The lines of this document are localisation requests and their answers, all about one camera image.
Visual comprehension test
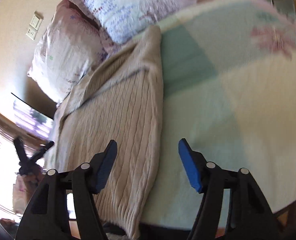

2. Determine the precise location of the beige cable knit sweater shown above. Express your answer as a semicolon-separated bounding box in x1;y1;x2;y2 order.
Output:
46;25;163;239

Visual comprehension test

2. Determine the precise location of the white wall socket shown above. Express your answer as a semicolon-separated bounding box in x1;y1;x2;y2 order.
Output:
26;27;38;40

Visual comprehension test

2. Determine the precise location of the white wall switch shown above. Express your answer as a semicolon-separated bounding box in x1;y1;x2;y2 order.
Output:
30;11;43;30

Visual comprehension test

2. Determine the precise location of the pink floral pillow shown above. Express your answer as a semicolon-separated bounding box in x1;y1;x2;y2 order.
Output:
27;0;108;103

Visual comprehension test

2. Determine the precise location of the pastel patchwork bed sheet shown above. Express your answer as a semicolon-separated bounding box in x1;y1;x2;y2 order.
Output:
141;0;296;229

